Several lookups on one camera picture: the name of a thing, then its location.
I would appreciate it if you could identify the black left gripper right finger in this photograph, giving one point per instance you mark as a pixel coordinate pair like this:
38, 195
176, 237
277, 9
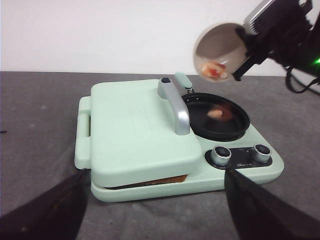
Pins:
259, 215

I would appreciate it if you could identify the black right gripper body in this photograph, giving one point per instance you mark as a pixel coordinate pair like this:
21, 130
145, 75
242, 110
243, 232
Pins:
293, 43

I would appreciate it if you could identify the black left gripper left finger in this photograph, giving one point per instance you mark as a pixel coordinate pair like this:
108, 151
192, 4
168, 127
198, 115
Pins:
57, 214

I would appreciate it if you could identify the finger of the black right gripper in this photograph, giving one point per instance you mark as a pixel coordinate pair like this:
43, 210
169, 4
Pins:
245, 37
246, 65

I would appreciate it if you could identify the cream ribbed bowl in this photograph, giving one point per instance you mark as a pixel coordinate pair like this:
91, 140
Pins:
219, 43

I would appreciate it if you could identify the pink shrimp piece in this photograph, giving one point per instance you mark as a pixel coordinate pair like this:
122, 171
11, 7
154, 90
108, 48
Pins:
214, 70
220, 113

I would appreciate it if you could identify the white bread slice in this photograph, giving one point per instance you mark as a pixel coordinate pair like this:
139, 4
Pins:
169, 180

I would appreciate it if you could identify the breakfast maker hinged lid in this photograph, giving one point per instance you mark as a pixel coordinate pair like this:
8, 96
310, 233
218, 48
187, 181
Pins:
131, 132

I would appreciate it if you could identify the right silver control knob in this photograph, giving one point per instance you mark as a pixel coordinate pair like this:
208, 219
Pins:
260, 153

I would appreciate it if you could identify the silver control knob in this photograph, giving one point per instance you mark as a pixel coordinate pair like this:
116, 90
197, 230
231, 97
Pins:
220, 155
260, 153

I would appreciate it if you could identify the black round frying pan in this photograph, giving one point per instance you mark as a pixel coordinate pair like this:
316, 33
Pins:
199, 103

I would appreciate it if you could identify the left silver control knob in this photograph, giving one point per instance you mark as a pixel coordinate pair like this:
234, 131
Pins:
220, 155

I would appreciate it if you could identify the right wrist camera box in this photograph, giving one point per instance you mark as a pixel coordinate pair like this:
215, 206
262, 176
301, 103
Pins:
269, 12

